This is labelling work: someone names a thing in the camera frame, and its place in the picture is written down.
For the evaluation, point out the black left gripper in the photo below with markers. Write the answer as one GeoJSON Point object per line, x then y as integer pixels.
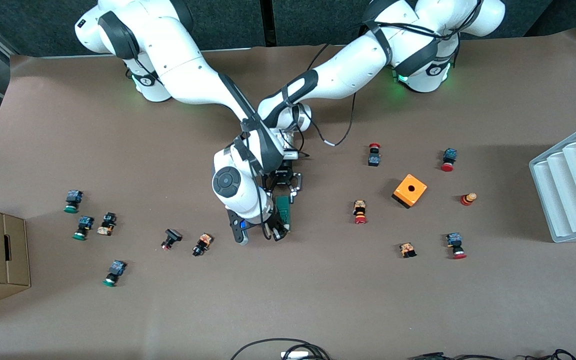
{"type": "Point", "coordinates": [282, 178]}

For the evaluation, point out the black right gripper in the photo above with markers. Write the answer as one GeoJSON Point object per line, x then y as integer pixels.
{"type": "Point", "coordinates": [277, 231]}

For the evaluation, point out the green load switch white lever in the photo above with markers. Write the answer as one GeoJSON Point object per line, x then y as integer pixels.
{"type": "Point", "coordinates": [284, 207]}

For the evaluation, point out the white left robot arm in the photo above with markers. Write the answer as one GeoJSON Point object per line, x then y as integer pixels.
{"type": "Point", "coordinates": [348, 70]}

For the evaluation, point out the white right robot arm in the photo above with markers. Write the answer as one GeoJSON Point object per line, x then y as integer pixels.
{"type": "Point", "coordinates": [188, 65]}

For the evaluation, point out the black button orange block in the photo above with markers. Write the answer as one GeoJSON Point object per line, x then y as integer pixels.
{"type": "Point", "coordinates": [204, 241]}

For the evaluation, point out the red mushroom button yellow block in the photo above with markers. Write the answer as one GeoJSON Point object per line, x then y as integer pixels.
{"type": "Point", "coordinates": [359, 207]}

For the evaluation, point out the red button black block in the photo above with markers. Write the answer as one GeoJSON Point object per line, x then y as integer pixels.
{"type": "Point", "coordinates": [374, 160]}

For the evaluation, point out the black square button red base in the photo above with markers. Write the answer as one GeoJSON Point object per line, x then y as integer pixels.
{"type": "Point", "coordinates": [173, 235]}

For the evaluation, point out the white plug connector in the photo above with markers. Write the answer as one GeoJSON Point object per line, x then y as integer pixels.
{"type": "Point", "coordinates": [294, 355]}

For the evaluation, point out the small orange contact block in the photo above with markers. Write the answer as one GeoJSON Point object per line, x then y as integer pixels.
{"type": "Point", "coordinates": [407, 248]}

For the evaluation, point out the green push button blue block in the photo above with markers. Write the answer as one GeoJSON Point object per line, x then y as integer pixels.
{"type": "Point", "coordinates": [74, 197]}
{"type": "Point", "coordinates": [117, 268]}
{"type": "Point", "coordinates": [85, 222]}

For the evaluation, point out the red button blue block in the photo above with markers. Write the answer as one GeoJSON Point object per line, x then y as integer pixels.
{"type": "Point", "coordinates": [454, 240]}
{"type": "Point", "coordinates": [450, 155]}

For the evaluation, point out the red yellow selector knob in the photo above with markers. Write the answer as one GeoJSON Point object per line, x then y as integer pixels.
{"type": "Point", "coordinates": [466, 200]}

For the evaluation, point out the grey ribbed plastic tray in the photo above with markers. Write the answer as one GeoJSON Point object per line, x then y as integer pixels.
{"type": "Point", "coordinates": [573, 190]}

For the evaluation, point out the orange button enclosure box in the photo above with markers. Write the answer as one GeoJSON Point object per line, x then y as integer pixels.
{"type": "Point", "coordinates": [416, 194]}

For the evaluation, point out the black tan switch module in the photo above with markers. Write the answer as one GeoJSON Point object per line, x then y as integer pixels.
{"type": "Point", "coordinates": [108, 220]}

